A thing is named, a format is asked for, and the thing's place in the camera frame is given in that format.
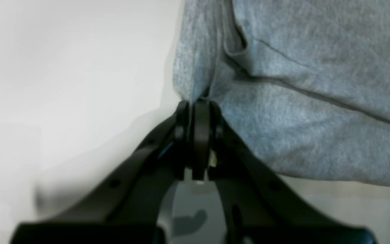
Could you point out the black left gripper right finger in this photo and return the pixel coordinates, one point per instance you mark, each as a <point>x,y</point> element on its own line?
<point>259,208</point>

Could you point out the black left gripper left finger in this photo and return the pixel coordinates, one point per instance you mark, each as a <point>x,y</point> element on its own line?
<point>124,207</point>

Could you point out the grey T-shirt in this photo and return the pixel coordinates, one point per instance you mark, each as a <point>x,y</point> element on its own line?
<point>305,83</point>

